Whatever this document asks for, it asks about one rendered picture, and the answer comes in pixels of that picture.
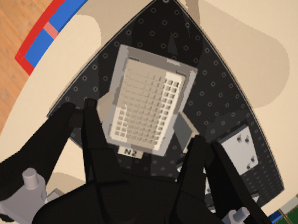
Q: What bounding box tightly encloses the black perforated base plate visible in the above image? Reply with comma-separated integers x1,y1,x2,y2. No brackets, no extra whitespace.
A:
46,0,285,208

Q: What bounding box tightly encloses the beige label reading n2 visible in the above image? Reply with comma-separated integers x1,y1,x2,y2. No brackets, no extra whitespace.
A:
118,146,143,159

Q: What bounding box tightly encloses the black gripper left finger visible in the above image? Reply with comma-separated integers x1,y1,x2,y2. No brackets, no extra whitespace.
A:
0,92,140,224

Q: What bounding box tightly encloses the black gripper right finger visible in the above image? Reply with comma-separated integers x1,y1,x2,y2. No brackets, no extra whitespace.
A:
169,112,273,224

